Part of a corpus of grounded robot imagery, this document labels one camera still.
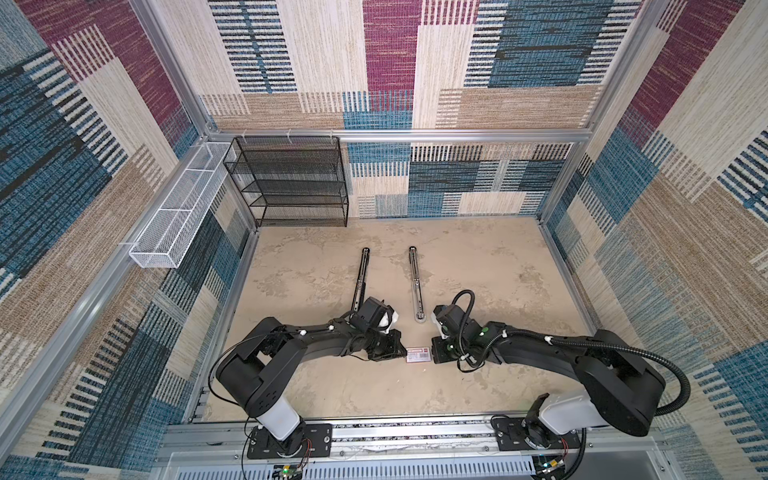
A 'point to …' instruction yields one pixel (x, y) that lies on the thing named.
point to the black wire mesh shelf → (293, 181)
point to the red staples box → (418, 354)
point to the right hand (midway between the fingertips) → (435, 356)
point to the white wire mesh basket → (164, 240)
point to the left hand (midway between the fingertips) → (409, 350)
